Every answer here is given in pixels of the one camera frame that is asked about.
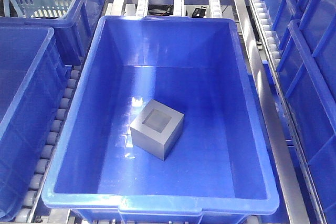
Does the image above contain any blue bin left front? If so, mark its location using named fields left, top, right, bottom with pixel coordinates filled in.
left=1, top=24, right=70, bottom=221

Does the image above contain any blue bin left rear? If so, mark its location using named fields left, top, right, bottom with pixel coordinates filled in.
left=1, top=0, right=105, bottom=65

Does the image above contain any gray hollow cube base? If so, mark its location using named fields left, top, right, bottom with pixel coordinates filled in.
left=130, top=99, right=184, bottom=160

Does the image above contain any white roller track left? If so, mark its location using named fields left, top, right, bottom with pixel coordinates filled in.
left=14, top=65, right=83, bottom=223

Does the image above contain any steel rail right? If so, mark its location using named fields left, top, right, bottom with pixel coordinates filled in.
left=234, top=0, right=310, bottom=223

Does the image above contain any blue target bin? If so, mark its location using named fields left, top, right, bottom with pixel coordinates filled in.
left=42, top=16, right=279, bottom=223

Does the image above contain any blue bin right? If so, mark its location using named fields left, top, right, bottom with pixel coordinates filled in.
left=277, top=0, right=335, bottom=223

